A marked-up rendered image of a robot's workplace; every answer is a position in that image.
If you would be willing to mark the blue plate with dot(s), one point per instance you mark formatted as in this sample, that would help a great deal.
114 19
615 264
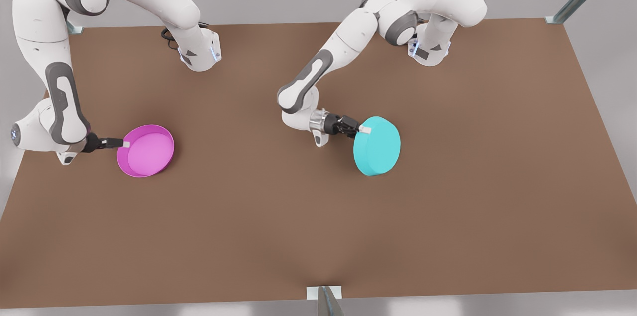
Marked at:
378 147

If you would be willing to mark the pink plate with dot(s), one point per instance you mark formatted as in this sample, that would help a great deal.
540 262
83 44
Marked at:
147 152

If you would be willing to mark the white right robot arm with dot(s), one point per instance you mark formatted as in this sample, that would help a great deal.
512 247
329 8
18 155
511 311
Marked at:
45 22

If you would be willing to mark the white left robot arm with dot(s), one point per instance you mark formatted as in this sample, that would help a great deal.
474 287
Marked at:
348 37

